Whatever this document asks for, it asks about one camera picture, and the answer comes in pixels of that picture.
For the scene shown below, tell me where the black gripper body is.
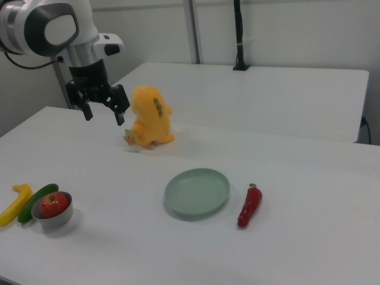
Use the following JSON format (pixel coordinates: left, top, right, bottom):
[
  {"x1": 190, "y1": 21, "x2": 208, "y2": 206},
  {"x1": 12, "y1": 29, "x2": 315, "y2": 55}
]
[{"x1": 68, "y1": 58, "x2": 112, "y2": 104}]

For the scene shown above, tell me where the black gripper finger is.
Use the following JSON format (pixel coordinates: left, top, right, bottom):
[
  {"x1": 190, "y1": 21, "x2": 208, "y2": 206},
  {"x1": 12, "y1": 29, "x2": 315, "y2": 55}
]
[
  {"x1": 65, "y1": 80, "x2": 94, "y2": 121},
  {"x1": 102, "y1": 84, "x2": 131, "y2": 126}
]

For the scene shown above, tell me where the red apple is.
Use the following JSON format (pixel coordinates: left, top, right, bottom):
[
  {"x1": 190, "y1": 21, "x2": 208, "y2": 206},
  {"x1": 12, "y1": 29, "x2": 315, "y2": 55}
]
[{"x1": 39, "y1": 192, "x2": 68, "y2": 219}]

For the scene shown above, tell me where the orange plush dinosaur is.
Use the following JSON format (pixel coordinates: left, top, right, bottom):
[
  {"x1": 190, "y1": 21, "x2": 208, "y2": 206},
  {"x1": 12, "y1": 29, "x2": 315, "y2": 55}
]
[{"x1": 130, "y1": 85, "x2": 176, "y2": 150}]

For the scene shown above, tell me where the small yellow duck toy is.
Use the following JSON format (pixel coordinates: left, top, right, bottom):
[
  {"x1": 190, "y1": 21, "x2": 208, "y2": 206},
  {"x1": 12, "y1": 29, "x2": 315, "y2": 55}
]
[{"x1": 123, "y1": 128, "x2": 141, "y2": 147}]

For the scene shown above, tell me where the green cucumber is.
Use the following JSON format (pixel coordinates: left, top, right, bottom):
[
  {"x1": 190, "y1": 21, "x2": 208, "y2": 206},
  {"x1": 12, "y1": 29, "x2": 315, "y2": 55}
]
[{"x1": 17, "y1": 183, "x2": 59, "y2": 224}]

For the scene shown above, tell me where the grey round bowl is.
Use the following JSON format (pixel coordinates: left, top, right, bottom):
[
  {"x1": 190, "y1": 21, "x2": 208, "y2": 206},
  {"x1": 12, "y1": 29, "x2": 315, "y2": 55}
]
[{"x1": 31, "y1": 191, "x2": 74, "y2": 229}]

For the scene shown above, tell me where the yellow banana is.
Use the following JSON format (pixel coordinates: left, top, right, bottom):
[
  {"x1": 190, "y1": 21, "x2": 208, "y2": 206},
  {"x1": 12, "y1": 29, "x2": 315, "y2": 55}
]
[{"x1": 0, "y1": 183, "x2": 33, "y2": 228}]

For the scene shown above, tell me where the green round plate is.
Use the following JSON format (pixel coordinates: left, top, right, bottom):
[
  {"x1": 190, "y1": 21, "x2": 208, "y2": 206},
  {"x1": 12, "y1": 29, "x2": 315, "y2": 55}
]
[{"x1": 163, "y1": 167, "x2": 232, "y2": 222}]

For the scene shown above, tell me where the black pole with clamp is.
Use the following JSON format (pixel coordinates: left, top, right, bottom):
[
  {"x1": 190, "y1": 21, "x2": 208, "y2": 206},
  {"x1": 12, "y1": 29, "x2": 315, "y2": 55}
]
[{"x1": 232, "y1": 0, "x2": 251, "y2": 72}]

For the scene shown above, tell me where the red chili pepper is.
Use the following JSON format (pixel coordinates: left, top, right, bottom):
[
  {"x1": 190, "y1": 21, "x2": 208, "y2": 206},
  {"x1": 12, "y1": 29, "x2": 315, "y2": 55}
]
[{"x1": 236, "y1": 183, "x2": 264, "y2": 229}]

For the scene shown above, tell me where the grey metal stand post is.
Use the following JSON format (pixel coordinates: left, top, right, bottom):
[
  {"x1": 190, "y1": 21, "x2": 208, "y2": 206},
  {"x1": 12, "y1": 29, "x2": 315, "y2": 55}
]
[{"x1": 52, "y1": 58, "x2": 74, "y2": 110}]

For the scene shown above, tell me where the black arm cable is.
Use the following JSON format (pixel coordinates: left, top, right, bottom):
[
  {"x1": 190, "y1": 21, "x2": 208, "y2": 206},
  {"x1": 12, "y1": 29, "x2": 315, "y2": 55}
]
[{"x1": 0, "y1": 44, "x2": 64, "y2": 70}]

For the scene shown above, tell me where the grey metal frame post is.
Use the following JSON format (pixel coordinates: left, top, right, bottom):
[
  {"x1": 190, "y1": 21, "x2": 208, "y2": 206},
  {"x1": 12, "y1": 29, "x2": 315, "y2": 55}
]
[{"x1": 182, "y1": 0, "x2": 204, "y2": 64}]

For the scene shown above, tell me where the black power cable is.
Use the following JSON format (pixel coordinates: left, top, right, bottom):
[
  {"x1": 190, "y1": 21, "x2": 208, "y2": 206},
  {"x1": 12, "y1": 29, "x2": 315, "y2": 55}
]
[{"x1": 360, "y1": 115, "x2": 372, "y2": 145}]

